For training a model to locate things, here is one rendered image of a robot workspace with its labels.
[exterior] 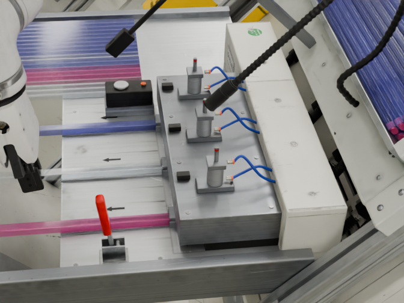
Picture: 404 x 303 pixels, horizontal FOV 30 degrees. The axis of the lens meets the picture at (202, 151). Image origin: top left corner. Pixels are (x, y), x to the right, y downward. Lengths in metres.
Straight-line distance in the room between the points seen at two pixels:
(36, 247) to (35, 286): 0.63
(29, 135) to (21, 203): 0.63
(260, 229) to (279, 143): 0.14
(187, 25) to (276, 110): 0.43
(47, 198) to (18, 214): 0.13
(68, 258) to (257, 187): 0.27
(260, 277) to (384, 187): 0.20
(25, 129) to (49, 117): 1.57
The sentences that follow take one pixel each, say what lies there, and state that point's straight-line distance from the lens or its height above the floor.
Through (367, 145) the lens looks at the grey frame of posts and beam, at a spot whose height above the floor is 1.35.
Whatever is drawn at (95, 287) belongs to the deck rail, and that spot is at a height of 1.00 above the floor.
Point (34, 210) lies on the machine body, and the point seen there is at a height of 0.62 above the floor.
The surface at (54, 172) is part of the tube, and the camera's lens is 1.12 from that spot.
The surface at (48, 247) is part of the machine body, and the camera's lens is 1.63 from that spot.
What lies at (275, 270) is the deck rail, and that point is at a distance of 1.01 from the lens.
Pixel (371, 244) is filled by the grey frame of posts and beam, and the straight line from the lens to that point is 0.96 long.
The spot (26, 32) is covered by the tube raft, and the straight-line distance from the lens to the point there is 1.47.
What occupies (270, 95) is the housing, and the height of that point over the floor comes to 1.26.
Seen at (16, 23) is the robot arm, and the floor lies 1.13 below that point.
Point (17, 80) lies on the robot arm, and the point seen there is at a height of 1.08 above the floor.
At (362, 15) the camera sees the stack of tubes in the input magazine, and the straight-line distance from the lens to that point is 1.12.
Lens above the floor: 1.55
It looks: 21 degrees down
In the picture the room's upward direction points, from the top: 49 degrees clockwise
